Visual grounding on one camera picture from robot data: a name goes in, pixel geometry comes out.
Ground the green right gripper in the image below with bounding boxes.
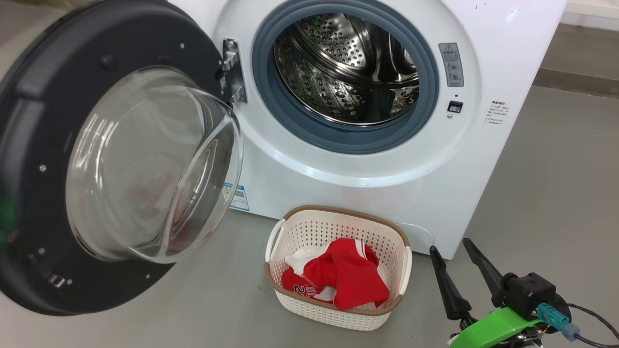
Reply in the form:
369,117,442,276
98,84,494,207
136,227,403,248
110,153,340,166
429,237,547,348

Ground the red and white garment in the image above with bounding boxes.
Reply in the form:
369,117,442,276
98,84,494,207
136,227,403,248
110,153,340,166
281,237,391,312

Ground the washing machine door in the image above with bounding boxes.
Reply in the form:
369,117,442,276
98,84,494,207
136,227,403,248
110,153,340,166
0,0,244,318

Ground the round white filter cover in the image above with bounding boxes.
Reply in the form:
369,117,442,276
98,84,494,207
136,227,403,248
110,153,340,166
396,223,435,253

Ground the grey warning label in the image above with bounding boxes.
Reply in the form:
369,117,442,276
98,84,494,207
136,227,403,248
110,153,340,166
438,42,465,88

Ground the black cable teal connector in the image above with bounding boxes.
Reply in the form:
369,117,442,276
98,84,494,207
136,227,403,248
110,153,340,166
536,303,619,348

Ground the blue energy label sticker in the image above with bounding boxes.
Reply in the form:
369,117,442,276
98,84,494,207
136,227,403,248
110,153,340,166
223,182,251,212

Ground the cream perforated basket brown rim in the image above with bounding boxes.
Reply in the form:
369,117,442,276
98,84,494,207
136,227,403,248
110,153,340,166
264,204,413,332

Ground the metal door hinge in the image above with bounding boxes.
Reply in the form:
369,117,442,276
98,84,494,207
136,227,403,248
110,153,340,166
220,38,248,105

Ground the white front-load washing machine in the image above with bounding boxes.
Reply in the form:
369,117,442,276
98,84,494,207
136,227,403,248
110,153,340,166
168,0,567,262

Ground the stainless steel perforated drum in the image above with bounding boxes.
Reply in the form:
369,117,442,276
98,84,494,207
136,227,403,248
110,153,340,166
274,13,420,128

